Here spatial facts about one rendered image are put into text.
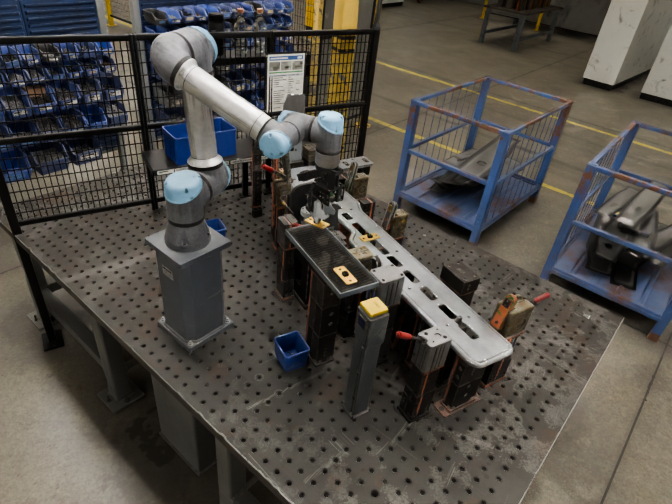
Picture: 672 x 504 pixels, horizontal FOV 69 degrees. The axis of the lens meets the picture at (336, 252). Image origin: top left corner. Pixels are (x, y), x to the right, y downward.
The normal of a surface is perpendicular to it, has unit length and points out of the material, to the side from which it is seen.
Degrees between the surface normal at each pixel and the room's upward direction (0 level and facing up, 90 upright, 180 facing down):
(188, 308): 90
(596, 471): 0
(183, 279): 90
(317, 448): 0
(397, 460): 0
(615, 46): 90
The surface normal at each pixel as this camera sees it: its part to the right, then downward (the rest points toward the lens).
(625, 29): -0.69, 0.36
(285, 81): 0.51, 0.54
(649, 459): 0.10, -0.81
